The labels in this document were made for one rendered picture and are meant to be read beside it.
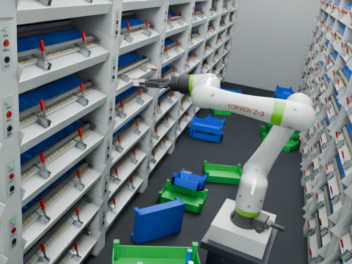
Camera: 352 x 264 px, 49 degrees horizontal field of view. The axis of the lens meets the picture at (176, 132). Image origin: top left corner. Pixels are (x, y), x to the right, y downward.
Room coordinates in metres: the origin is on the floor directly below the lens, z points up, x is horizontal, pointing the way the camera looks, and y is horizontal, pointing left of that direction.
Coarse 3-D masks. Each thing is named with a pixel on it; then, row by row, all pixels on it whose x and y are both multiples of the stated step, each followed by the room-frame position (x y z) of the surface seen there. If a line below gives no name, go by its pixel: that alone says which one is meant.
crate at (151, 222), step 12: (168, 204) 1.90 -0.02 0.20; (180, 204) 1.92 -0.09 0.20; (144, 216) 1.77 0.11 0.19; (156, 216) 1.82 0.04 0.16; (168, 216) 1.87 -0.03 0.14; (180, 216) 1.92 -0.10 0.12; (144, 228) 1.77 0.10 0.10; (156, 228) 1.82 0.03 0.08; (168, 228) 1.87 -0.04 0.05; (180, 228) 1.93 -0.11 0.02; (144, 240) 1.78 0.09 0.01
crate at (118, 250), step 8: (120, 248) 1.08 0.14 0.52; (128, 248) 1.09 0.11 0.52; (136, 248) 1.09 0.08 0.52; (144, 248) 1.10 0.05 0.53; (152, 248) 1.10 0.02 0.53; (160, 248) 1.11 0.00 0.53; (168, 248) 1.11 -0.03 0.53; (176, 248) 1.12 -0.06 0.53; (184, 248) 1.12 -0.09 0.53; (192, 248) 1.11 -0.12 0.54; (112, 256) 1.06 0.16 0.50; (120, 256) 1.08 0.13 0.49; (128, 256) 1.09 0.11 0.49; (136, 256) 1.09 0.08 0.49; (144, 256) 1.10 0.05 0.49; (152, 256) 1.10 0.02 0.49; (160, 256) 1.11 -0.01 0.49; (168, 256) 1.11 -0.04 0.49; (176, 256) 1.12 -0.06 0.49; (184, 256) 1.12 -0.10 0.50; (192, 256) 1.11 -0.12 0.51
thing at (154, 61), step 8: (144, 56) 2.30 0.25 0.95; (152, 56) 2.30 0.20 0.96; (128, 64) 2.10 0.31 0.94; (152, 64) 2.30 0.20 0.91; (136, 72) 2.05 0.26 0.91; (144, 72) 2.10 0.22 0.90; (152, 72) 2.26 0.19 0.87; (120, 80) 1.85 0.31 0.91; (120, 88) 1.77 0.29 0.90; (128, 88) 1.90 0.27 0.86
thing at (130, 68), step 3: (141, 60) 2.20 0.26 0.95; (144, 60) 2.22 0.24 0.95; (147, 60) 2.25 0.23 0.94; (135, 63) 2.10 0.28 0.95; (138, 63) 2.12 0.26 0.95; (141, 63) 2.16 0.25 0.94; (144, 63) 2.21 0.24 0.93; (129, 66) 2.02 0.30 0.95; (132, 66) 2.04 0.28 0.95; (135, 66) 2.06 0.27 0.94; (138, 66) 2.12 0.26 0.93; (123, 69) 1.93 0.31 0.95; (126, 69) 1.95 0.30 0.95; (129, 69) 1.98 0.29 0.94; (132, 69) 2.03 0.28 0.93; (138, 69) 2.08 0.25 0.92; (117, 72) 1.86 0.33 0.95; (120, 72) 1.88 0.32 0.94; (123, 72) 1.90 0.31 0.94; (126, 72) 1.95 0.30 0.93; (117, 75) 1.83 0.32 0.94; (120, 75) 1.88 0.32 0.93; (117, 78) 1.82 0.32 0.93
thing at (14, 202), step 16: (16, 32) 1.02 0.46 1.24; (0, 48) 0.96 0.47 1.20; (16, 48) 1.02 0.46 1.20; (0, 64) 0.96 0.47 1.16; (16, 64) 1.02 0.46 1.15; (0, 80) 0.96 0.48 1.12; (16, 80) 1.02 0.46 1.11; (0, 96) 0.95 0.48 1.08; (16, 96) 1.02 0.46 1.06; (0, 112) 0.95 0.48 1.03; (16, 112) 1.01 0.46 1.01; (0, 128) 0.95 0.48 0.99; (16, 128) 1.01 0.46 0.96; (16, 144) 1.01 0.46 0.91; (0, 160) 0.94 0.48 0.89; (16, 160) 1.01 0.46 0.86; (0, 176) 0.94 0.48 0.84; (16, 176) 1.01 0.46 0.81; (0, 192) 0.93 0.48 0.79; (16, 192) 1.00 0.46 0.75; (16, 208) 1.00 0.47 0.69; (0, 224) 0.94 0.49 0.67; (0, 240) 0.94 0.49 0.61; (16, 256) 0.99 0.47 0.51
